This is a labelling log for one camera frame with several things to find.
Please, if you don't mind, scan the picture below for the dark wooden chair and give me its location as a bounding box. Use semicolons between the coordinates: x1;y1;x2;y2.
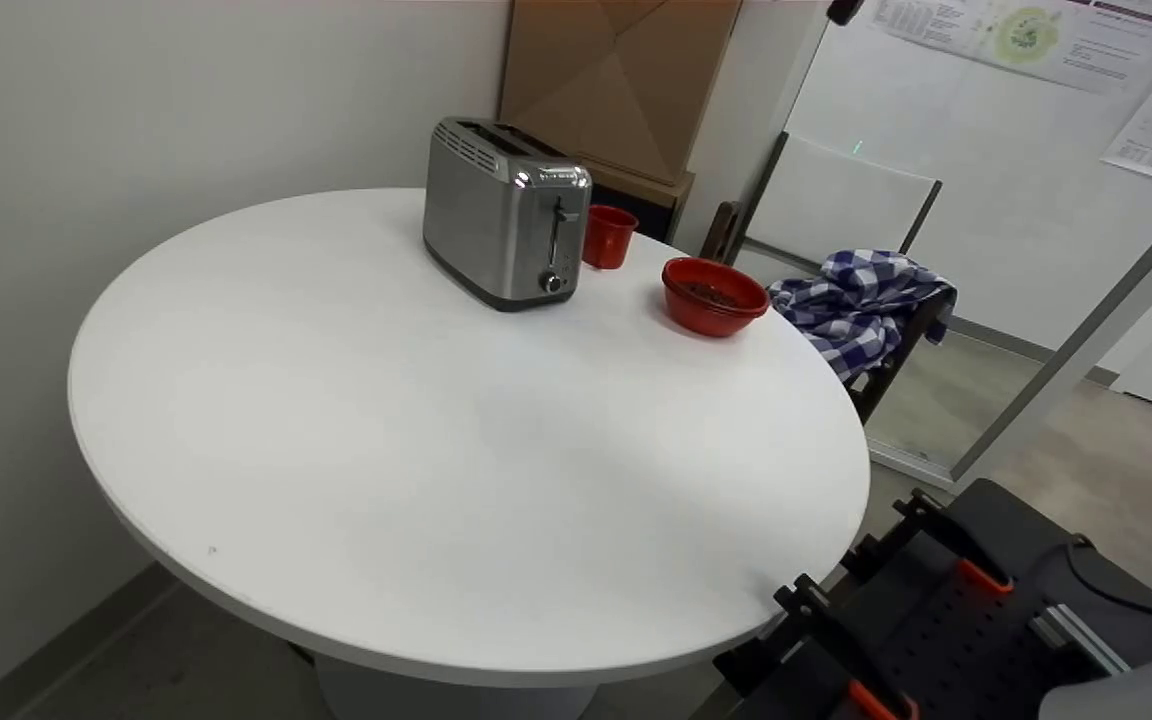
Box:
700;131;958;425

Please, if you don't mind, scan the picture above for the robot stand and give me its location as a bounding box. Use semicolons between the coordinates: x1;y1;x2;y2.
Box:
693;478;1152;720

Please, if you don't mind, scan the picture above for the black cable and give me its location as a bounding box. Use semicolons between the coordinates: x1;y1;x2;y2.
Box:
1064;540;1152;622

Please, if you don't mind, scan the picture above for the black clamp with orange grip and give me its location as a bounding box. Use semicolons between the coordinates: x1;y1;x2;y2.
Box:
713;573;921;720
842;488;1016;598

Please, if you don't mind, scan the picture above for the red bowl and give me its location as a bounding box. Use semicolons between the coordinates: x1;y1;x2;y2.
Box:
661;256;771;338

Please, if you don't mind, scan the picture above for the white poster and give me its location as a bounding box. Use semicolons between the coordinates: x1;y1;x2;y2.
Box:
868;0;1152;98

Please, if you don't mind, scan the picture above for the blue checkered cloth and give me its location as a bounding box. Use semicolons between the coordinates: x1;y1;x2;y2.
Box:
768;249;958;384

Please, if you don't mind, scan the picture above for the red cup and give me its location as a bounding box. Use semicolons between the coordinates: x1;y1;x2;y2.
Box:
582;205;640;271

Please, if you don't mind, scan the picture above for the cardboard box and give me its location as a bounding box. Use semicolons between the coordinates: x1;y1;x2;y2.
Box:
496;0;743;244

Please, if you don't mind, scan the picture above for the silver toaster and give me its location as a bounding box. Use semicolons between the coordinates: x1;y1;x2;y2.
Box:
422;116;594;313

